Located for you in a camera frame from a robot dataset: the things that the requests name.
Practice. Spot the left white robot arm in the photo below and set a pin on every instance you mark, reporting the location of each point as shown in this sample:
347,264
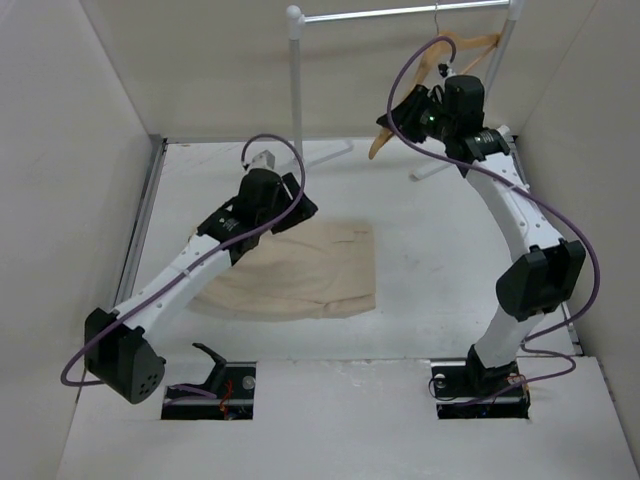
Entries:
118,347

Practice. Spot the wooden clothes hanger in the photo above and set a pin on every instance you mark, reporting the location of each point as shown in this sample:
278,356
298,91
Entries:
476,48

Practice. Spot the white clothes rack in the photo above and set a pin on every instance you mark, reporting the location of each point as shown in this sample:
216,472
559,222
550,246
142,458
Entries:
297,21

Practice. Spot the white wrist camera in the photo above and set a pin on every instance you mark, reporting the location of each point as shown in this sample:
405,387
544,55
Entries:
445,70
263,160

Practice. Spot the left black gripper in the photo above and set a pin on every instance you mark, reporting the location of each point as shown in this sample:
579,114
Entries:
302,211

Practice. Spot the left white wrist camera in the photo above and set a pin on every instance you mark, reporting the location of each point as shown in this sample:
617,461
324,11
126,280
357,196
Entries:
263,160

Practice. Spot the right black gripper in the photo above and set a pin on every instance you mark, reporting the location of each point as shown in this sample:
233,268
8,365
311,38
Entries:
404,116

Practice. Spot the beige trousers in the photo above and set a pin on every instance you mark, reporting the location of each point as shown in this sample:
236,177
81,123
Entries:
318,269

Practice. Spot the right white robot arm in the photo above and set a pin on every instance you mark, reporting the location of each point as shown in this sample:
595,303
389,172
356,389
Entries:
545,266

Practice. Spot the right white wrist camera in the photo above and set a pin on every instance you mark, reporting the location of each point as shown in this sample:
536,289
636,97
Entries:
445,70

